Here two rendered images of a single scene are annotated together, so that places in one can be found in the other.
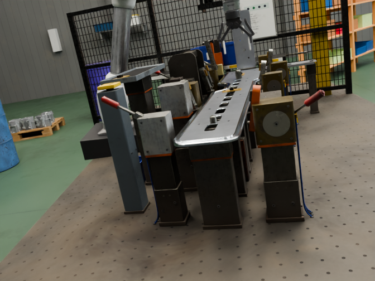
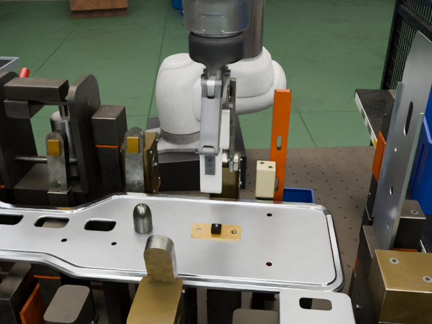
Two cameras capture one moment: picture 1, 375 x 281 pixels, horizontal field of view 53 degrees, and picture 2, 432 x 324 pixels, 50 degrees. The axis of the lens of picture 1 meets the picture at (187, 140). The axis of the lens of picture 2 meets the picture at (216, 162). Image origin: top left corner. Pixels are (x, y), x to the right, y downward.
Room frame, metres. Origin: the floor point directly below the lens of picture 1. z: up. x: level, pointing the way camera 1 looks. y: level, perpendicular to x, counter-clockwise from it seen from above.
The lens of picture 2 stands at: (2.00, -0.98, 1.49)
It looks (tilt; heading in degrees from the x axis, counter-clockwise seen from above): 29 degrees down; 80
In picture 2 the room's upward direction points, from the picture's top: straight up
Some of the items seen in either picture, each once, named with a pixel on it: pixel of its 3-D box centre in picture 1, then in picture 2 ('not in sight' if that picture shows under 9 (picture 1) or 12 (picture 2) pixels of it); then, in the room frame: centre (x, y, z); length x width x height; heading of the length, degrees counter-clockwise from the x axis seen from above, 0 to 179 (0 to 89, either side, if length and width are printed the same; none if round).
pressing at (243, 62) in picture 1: (243, 39); (397, 155); (2.35, -0.44, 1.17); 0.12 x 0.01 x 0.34; 74
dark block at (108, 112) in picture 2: not in sight; (119, 198); (1.93, -0.08, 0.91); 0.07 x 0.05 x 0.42; 74
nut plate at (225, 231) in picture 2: not in sight; (216, 229); (2.10, -0.36, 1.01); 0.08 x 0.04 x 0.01; 165
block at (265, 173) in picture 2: (223, 95); (261, 242); (2.21, -0.26, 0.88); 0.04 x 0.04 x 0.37; 74
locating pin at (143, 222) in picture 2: (238, 74); (143, 219); (1.98, -0.32, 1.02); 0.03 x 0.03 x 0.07
